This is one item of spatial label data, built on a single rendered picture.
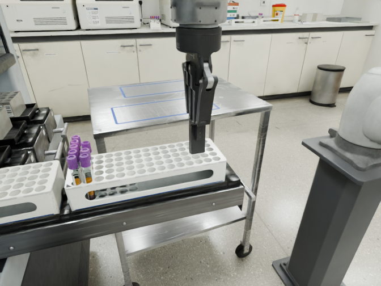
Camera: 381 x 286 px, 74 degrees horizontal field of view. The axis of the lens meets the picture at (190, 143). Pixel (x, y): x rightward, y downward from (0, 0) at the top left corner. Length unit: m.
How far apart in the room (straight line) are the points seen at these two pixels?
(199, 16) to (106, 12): 2.34
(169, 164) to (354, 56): 3.84
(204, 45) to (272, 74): 3.00
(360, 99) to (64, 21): 2.42
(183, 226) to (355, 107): 0.78
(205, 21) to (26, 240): 0.46
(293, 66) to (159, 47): 1.70
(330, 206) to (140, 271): 0.90
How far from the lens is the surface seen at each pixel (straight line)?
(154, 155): 0.52
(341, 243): 1.13
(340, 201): 0.99
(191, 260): 1.40
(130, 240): 1.14
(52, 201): 0.49
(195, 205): 0.52
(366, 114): 0.88
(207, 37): 0.42
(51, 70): 2.83
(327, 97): 3.54
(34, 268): 0.70
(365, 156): 0.93
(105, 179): 0.47
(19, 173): 0.56
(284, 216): 1.70
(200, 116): 0.44
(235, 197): 0.55
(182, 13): 0.41
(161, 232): 1.15
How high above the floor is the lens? 1.14
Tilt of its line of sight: 29 degrees down
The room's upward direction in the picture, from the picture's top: straight up
